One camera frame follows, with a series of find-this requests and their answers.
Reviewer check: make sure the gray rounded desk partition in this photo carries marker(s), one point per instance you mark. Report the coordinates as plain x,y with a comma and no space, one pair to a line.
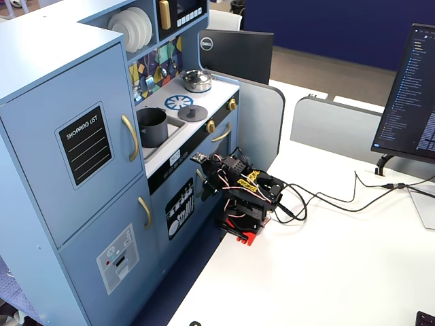
261,119

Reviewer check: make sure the gray ice dispenser panel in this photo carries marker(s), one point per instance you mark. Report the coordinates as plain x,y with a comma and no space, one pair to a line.
117,259

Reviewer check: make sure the lit computer monitor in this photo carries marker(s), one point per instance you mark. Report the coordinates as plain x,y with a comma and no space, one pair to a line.
408,102

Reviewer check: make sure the black toy microwave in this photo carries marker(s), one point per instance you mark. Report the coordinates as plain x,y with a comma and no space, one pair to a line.
190,10

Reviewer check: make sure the white toy sink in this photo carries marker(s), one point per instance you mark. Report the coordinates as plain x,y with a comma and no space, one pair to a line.
176,127

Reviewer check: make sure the gray low desk partition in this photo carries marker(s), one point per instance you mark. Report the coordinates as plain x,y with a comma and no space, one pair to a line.
326,125

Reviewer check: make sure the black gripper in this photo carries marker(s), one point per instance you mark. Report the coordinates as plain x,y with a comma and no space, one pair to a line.
208,187

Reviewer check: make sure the black keyboard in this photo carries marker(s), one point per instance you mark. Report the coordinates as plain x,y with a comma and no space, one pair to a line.
426,319

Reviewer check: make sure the gray pot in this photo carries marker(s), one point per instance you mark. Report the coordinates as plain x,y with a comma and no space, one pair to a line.
153,132

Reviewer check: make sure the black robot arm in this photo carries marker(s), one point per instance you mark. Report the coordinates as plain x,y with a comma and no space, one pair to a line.
253,192

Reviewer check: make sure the blue toy kitchen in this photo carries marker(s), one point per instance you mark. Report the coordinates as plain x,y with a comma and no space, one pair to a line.
51,68

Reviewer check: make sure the silver toy whisk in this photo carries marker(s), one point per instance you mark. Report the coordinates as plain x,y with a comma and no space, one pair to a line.
136,91

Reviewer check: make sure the gold stove knob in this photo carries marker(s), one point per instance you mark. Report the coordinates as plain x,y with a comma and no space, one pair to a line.
232,104
210,126

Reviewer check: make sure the gray round lid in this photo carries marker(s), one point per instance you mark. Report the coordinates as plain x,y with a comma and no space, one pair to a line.
197,114

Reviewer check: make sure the silver toy spatula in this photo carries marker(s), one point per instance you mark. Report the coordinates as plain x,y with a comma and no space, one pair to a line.
149,82

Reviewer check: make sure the black shopping list board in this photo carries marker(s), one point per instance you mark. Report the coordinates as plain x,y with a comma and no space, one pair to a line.
85,146

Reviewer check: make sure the black and red robot base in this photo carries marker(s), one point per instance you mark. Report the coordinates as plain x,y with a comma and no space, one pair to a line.
246,234

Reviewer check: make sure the small wrist camera board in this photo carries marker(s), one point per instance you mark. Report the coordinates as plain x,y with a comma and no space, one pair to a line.
199,157

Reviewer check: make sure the silver toy spoon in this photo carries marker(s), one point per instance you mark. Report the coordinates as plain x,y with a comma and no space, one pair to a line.
163,72

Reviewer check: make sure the silver monitor base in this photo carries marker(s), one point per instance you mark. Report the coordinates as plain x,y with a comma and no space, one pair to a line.
425,207

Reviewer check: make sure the white plate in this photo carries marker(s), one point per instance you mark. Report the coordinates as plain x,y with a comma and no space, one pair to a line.
149,29
117,25
133,42
142,35

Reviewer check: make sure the silver steel pot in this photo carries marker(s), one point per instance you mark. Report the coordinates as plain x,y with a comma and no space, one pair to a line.
198,87

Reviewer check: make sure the black Dell monitor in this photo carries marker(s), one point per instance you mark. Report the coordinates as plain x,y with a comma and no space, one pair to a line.
238,54

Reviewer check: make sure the white office chair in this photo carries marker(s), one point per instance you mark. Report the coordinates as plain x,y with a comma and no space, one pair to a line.
224,20

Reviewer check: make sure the silver toy ladle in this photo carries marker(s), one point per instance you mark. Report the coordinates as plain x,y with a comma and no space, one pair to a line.
174,62

